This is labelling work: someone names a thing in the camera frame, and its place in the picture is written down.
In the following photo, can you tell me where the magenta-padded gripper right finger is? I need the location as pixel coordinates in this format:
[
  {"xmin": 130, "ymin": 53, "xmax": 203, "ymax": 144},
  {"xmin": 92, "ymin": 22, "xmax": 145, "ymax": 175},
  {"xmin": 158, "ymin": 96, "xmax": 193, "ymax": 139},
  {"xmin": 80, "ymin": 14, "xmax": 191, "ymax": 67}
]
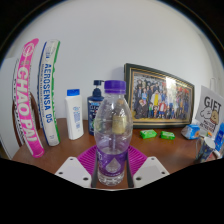
[{"xmin": 126, "ymin": 145, "xmax": 170, "ymax": 189}]

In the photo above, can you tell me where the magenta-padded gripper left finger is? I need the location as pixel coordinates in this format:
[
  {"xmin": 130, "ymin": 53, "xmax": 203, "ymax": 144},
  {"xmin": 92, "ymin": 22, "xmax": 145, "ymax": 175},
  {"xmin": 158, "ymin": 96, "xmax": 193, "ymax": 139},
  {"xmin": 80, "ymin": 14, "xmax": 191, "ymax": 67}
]
[{"xmin": 54, "ymin": 144, "xmax": 99, "ymax": 188}]

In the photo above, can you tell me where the clear purple-capped water bottle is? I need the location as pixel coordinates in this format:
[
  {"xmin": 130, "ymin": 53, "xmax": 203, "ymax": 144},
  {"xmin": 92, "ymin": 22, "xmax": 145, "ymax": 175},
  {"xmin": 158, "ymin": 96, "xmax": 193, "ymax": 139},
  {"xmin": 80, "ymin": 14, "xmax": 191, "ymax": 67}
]
[{"xmin": 93, "ymin": 79, "xmax": 134, "ymax": 187}]

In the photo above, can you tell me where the small green packet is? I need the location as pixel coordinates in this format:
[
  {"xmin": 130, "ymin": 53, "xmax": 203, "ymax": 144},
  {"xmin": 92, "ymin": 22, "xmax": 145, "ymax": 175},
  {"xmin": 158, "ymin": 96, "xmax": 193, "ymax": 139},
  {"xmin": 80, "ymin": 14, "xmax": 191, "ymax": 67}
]
[
  {"xmin": 159, "ymin": 130, "xmax": 176, "ymax": 141},
  {"xmin": 139, "ymin": 129, "xmax": 158, "ymax": 140}
]

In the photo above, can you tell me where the white blue-capped lotion bottle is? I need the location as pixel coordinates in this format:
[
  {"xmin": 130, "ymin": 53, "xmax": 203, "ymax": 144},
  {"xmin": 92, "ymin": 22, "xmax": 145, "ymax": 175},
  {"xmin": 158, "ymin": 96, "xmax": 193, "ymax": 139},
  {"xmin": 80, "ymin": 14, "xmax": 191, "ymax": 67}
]
[{"xmin": 64, "ymin": 88, "xmax": 85, "ymax": 141}]

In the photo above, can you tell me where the dark blue pump bottle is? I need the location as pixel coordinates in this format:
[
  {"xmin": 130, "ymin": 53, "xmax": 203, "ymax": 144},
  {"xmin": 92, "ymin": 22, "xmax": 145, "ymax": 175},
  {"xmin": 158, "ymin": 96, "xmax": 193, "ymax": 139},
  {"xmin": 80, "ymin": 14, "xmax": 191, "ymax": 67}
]
[{"xmin": 86, "ymin": 79, "xmax": 105, "ymax": 136}]

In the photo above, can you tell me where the blue tissue pack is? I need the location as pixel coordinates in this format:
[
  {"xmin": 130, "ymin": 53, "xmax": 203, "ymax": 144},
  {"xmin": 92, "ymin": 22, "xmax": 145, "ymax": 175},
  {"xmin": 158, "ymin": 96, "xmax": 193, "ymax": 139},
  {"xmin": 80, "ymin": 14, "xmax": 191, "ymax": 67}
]
[{"xmin": 180, "ymin": 123, "xmax": 201, "ymax": 140}]

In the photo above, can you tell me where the framed group photo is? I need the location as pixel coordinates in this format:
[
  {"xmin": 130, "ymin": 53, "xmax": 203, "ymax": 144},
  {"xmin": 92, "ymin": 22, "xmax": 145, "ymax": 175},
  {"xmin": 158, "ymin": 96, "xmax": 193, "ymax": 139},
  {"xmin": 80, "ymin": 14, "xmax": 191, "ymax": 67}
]
[{"xmin": 123, "ymin": 62, "xmax": 195, "ymax": 129}]

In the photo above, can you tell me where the white green shuttlecock tube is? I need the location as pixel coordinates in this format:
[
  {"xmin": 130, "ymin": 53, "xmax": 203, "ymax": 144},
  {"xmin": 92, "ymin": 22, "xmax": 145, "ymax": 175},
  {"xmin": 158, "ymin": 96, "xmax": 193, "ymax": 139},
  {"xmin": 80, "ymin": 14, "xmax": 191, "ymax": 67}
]
[{"xmin": 37, "ymin": 39, "xmax": 62, "ymax": 147}]

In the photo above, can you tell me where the pink shuttlecock tube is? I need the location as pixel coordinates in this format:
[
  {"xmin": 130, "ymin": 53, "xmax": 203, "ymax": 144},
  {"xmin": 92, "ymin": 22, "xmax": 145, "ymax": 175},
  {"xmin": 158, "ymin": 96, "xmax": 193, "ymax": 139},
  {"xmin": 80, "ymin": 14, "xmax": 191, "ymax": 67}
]
[{"xmin": 15, "ymin": 38, "xmax": 46, "ymax": 158}]

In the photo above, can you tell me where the blue detergent bottle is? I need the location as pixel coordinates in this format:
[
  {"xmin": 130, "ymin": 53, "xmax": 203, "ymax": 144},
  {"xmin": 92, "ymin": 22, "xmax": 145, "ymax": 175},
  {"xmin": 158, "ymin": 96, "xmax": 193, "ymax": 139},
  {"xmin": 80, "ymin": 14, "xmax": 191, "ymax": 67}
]
[{"xmin": 214, "ymin": 122, "xmax": 224, "ymax": 153}]

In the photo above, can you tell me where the white printed paper gift bag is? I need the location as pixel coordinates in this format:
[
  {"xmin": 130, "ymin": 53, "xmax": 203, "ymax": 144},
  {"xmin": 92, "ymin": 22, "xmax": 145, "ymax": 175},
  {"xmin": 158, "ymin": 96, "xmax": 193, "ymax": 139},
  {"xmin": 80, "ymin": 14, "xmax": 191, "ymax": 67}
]
[{"xmin": 194, "ymin": 85, "xmax": 223, "ymax": 134}]

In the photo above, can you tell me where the white upright panel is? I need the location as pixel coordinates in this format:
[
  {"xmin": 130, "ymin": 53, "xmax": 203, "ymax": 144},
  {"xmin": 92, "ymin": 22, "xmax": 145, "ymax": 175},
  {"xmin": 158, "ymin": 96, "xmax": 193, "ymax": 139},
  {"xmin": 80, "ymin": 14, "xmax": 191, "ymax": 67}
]
[{"xmin": 0, "ymin": 58, "xmax": 21, "ymax": 159}]

